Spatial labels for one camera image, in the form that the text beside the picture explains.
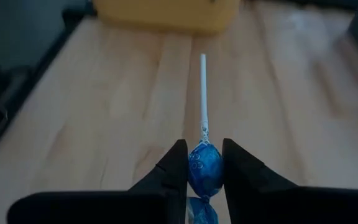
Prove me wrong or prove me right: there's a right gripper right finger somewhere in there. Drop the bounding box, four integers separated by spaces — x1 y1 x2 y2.
222 139 298 224

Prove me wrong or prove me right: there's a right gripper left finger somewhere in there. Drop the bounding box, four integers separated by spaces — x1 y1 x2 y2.
129 139 188 224

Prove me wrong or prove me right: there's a blue lollipop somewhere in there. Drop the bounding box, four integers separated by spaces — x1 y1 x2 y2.
186 53 225 224

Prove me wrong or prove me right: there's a yellow plastic bin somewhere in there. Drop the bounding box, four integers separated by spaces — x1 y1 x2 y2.
91 0 241 34

